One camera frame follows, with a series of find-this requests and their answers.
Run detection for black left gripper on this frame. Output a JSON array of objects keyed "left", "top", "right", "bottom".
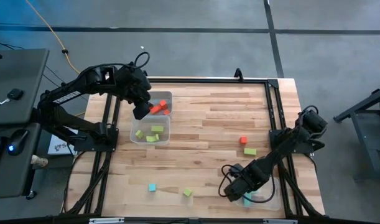
[{"left": 123, "top": 67, "right": 153, "bottom": 105}]

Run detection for teal rectangular block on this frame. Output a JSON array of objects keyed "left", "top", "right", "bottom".
[{"left": 243, "top": 191, "right": 259, "bottom": 208}]

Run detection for clear plastic bin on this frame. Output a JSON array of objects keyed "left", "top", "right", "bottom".
[
  {"left": 234, "top": 177, "right": 282, "bottom": 212},
  {"left": 129, "top": 114, "right": 172, "bottom": 147}
]

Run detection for white printed box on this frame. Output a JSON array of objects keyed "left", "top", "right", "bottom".
[{"left": 47, "top": 134, "right": 76, "bottom": 156}]

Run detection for dark grey desk top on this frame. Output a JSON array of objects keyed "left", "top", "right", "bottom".
[
  {"left": 0, "top": 123, "right": 43, "bottom": 200},
  {"left": 0, "top": 48, "right": 50, "bottom": 126}
]

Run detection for small black desk device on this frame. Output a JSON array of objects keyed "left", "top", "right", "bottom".
[{"left": 6, "top": 88, "right": 25, "bottom": 101}]

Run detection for small beige object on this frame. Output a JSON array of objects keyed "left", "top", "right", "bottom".
[{"left": 30, "top": 154, "right": 49, "bottom": 168}]

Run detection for black mouse with blue light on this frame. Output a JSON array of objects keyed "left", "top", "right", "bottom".
[{"left": 6, "top": 128, "right": 30, "bottom": 157}]

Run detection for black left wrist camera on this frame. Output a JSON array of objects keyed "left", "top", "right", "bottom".
[{"left": 132, "top": 101, "right": 152, "bottom": 121}]

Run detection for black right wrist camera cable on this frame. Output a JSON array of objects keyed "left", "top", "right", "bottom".
[{"left": 218, "top": 164, "right": 277, "bottom": 205}]

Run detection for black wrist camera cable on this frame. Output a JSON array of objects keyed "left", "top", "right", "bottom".
[
  {"left": 133, "top": 51, "right": 151, "bottom": 69},
  {"left": 218, "top": 164, "right": 277, "bottom": 205}
]

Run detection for black left wrist camera cable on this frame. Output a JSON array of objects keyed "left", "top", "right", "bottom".
[{"left": 133, "top": 51, "right": 151, "bottom": 69}]

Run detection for silver metal bracket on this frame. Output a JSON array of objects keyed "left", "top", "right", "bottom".
[
  {"left": 88, "top": 217, "right": 125, "bottom": 224},
  {"left": 263, "top": 218, "right": 299, "bottom": 224}
]

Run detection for black aluminium table frame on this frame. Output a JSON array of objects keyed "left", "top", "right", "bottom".
[{"left": 63, "top": 77, "right": 326, "bottom": 218}]

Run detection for black floor cable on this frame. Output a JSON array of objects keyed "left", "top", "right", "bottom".
[
  {"left": 44, "top": 64, "right": 68, "bottom": 85},
  {"left": 0, "top": 39, "right": 25, "bottom": 50},
  {"left": 42, "top": 73, "right": 62, "bottom": 90}
]

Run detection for yellow floor cable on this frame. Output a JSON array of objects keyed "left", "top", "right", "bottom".
[{"left": 25, "top": 0, "right": 85, "bottom": 118}]

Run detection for black power cable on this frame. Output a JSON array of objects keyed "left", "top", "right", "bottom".
[{"left": 62, "top": 151, "right": 80, "bottom": 215}]

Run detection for dark metal table frame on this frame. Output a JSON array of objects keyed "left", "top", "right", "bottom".
[{"left": 332, "top": 84, "right": 380, "bottom": 182}]

